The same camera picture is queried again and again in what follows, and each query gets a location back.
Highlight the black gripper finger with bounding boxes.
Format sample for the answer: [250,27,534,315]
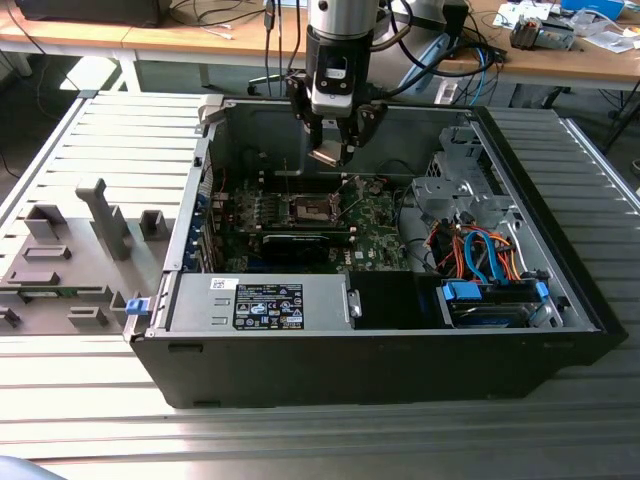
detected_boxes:
[339,102,389,164]
[285,74,324,151]

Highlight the silver green CPU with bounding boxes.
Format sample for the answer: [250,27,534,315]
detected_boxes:
[307,139,351,166]

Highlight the CPU socket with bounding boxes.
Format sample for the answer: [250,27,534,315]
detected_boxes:
[279,191,345,227]

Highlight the CPU cooler heat sink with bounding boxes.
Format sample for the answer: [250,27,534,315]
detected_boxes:
[508,14,541,50]

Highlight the white power strip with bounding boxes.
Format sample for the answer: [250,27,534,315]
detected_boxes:
[433,79,459,105]

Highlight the black speaker box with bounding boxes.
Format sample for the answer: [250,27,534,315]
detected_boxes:
[443,0,470,59]

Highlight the silver drive cage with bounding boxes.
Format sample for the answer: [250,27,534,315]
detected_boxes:
[409,124,521,236]

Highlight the green motherboard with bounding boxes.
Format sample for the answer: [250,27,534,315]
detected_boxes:
[209,172,416,274]

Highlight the black graphics card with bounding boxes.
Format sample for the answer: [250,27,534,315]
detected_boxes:
[233,224,355,265]

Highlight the wooden desk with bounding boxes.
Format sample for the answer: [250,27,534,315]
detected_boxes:
[0,0,309,94]
[439,0,640,94]

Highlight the black plastic shroud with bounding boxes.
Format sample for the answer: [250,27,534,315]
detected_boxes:
[348,272,444,331]

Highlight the hard disk blue carrier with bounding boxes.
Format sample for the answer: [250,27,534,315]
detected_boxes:
[437,279,551,329]

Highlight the grey metal box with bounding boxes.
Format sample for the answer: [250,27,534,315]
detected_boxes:
[537,17,577,51]

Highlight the grey power supply unit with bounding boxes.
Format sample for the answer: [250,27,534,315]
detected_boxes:
[167,273,351,332]

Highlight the black monitor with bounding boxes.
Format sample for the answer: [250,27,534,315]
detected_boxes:
[14,0,164,29]

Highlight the blue cardboard box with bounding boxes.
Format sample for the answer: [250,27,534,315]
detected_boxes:
[559,0,626,21]

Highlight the black PC case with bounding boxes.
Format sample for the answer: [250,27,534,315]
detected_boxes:
[128,94,629,409]

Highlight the grey parts rack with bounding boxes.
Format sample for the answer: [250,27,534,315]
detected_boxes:
[0,177,174,336]

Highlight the green RAM stick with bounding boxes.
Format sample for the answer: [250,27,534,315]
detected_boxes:
[18,287,81,301]

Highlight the blue chair back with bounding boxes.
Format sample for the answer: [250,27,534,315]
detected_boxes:
[0,455,66,480]

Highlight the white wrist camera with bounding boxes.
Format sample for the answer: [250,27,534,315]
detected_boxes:
[310,55,362,117]

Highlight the blue hanging cable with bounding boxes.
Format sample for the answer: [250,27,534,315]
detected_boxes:
[472,42,494,107]

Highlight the blue wire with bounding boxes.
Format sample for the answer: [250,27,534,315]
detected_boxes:
[462,228,489,280]
[479,232,507,285]

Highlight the orange wire bundle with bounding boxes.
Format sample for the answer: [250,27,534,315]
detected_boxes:
[434,222,526,281]

